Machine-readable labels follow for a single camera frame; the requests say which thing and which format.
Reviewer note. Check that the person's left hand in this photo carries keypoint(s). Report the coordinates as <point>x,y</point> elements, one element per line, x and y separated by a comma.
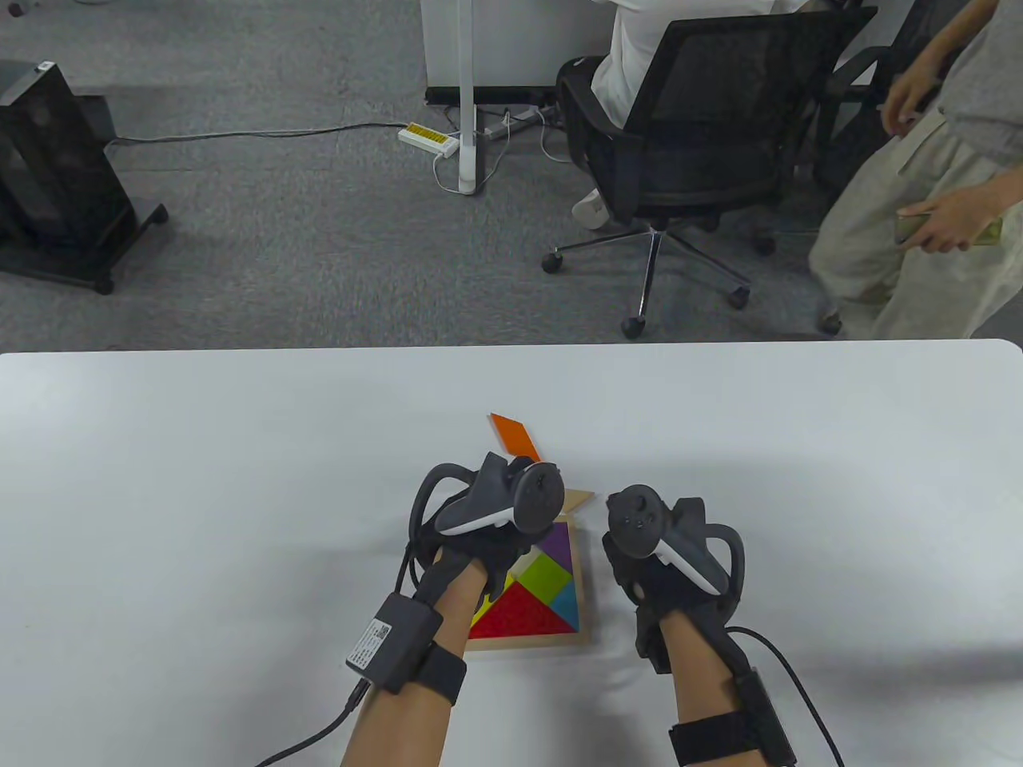
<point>495,559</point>

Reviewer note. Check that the person's right hand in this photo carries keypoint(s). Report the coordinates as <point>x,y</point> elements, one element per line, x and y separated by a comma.
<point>679,595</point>

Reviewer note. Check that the yellow triangle tangram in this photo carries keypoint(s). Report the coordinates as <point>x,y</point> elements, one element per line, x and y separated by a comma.
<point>483,613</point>

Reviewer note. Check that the green square tangram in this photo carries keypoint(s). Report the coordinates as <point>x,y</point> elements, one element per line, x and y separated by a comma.
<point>547,579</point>

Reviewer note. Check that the purple triangle tangram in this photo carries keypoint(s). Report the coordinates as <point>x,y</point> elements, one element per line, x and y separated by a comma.
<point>559,543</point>

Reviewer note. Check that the red triangle tangram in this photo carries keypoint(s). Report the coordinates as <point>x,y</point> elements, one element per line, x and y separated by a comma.
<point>527,619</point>

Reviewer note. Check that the blue triangle tangram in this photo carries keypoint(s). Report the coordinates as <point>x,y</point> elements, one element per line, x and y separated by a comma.
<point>563,607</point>

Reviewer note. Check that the wooden square tray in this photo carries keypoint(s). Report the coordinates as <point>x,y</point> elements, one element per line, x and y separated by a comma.
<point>583,575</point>

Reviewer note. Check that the natural wood triangle tangram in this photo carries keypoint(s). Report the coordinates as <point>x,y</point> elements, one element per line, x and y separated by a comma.
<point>579,499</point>

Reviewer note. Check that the orange parallelogram tangram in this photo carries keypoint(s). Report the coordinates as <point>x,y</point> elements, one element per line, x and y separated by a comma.
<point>511,433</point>

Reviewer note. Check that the person's left forearm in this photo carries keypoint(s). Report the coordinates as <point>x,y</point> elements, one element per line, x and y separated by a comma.
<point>415,719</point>

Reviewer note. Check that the person's right forearm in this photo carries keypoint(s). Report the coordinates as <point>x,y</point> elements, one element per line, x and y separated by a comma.
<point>703,695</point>

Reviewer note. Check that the grey left hand controller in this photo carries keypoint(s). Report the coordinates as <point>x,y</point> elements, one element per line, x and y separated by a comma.
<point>535,495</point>

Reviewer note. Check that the grey hand controller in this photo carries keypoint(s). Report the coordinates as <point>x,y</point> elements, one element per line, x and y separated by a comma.
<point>635,519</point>
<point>535,495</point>

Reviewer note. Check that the grey right hand controller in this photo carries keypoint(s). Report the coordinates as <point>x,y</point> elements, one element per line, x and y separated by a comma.
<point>635,519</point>

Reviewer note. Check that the black left wrist sensor box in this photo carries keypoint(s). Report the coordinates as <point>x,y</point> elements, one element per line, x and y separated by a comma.
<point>392,639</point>

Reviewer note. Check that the black wrist sensor box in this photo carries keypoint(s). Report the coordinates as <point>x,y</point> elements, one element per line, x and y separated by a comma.
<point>711,739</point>
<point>392,639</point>

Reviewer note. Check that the black right wrist sensor box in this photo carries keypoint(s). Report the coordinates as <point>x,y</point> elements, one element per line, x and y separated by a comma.
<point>711,739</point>

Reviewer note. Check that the white and yellow power strip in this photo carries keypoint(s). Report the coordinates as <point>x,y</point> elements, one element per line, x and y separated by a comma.
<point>427,137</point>

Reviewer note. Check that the grey power strip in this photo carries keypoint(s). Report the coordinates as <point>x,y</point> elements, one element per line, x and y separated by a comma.
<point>515,121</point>

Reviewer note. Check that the black desk crossbar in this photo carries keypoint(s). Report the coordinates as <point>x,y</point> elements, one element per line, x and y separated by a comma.
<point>511,94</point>

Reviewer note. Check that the green phone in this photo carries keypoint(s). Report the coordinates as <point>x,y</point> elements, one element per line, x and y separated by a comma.
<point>991,232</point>

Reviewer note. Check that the black wheeled cart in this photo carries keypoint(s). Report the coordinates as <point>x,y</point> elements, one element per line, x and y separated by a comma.
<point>80,268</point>

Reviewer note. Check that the white desk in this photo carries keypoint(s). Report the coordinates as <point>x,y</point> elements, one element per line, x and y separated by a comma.
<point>519,40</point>

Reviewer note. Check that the black computer tower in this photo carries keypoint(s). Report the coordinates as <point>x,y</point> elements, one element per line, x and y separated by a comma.
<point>48,160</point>

